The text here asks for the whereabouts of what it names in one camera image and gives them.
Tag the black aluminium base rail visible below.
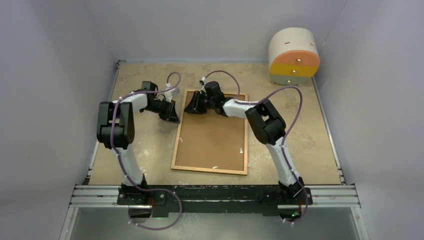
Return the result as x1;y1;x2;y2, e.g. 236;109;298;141
69;185;360;221

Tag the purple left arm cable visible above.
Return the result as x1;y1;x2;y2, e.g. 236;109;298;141
109;71;183;231

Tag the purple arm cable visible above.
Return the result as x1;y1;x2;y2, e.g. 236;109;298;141
109;71;183;231
199;69;310;226

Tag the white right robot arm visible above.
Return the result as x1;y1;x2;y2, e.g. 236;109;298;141
183;81;308;204

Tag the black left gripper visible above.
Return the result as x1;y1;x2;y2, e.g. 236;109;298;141
142;98;180;124

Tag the round pastel drawer cabinet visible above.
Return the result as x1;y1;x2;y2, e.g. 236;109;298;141
268;27;321;86

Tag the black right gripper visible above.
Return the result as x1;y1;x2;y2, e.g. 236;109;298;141
184;91;215;115

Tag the wooden picture frame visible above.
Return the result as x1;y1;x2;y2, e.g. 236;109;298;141
170;88;249;176

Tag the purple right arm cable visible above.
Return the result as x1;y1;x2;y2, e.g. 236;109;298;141
199;69;310;226

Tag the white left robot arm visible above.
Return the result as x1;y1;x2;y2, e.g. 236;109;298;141
96;81;180;205

